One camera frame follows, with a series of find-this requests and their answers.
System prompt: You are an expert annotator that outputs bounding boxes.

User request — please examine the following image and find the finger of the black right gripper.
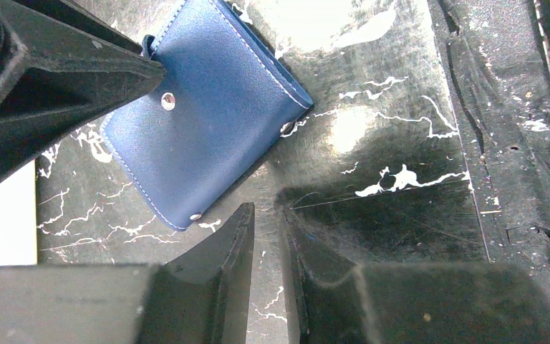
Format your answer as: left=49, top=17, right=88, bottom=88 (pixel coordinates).
left=0, top=1, right=165, bottom=183

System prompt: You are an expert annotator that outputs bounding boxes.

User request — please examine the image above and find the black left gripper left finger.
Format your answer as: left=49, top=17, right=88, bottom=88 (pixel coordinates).
left=0, top=203, right=255, bottom=343

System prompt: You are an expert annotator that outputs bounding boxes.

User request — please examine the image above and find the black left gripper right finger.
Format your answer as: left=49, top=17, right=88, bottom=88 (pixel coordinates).
left=279, top=209, right=550, bottom=343

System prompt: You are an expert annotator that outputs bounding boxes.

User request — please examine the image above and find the blue leather card holder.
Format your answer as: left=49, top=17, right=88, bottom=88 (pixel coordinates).
left=100, top=1, right=313, bottom=230

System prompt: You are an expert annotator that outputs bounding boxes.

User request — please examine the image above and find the black marbled table mat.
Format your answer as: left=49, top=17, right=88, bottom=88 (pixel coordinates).
left=36, top=1, right=488, bottom=343

